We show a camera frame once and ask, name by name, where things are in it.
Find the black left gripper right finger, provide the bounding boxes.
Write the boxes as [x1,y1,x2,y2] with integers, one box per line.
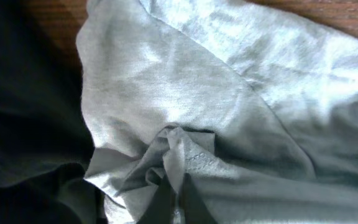
[179,173,217,224]

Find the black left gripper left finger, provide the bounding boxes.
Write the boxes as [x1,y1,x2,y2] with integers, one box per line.
[137,176,176,224]

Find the light blue t-shirt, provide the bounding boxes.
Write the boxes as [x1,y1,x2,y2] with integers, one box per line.
[76,0,358,223]

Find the black t-shirt with logo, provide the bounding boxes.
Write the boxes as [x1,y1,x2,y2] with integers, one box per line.
[0,1,106,224]

